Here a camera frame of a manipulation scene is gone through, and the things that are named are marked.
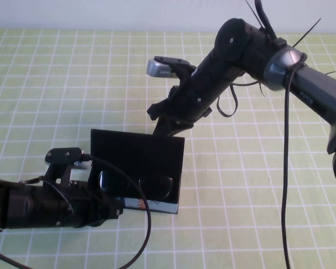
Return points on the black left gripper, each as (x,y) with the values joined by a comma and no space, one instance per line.
(86,204)

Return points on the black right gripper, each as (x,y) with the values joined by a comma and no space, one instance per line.
(184,103)

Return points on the black printed glasses case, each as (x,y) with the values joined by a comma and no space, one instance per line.
(142,151)

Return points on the black framed glasses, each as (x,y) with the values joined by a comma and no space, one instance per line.
(156,187)

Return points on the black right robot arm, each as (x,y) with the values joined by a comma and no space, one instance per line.
(240,59)

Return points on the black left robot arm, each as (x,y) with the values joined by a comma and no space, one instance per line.
(22,204)

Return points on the green checked tablecloth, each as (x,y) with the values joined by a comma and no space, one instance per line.
(58,84)

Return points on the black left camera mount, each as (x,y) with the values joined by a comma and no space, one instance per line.
(58,176)

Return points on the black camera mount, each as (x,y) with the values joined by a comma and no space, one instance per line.
(58,176)
(184,73)

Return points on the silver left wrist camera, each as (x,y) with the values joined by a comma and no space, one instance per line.
(64,155)

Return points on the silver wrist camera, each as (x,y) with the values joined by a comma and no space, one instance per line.
(159,68)
(64,155)

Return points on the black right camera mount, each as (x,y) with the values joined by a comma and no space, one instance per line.
(184,73)

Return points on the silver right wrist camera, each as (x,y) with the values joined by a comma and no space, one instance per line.
(159,68)

